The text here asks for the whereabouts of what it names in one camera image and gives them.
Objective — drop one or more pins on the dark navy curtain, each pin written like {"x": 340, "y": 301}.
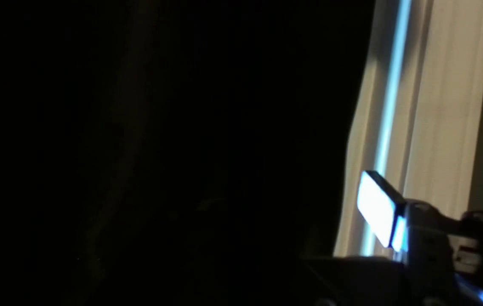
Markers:
{"x": 171, "y": 151}

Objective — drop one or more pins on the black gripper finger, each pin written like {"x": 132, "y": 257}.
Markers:
{"x": 381, "y": 207}

